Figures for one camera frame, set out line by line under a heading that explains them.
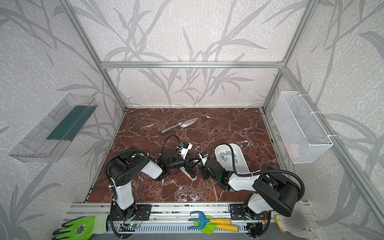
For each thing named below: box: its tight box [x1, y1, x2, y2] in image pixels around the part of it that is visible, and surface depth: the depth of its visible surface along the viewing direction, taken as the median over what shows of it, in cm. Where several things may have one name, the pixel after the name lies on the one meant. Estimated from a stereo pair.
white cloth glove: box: [275, 200, 319, 240], surface depth 71 cm
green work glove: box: [52, 214, 109, 240], surface depth 70 cm
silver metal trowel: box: [161, 118, 199, 134], surface depth 110 cm
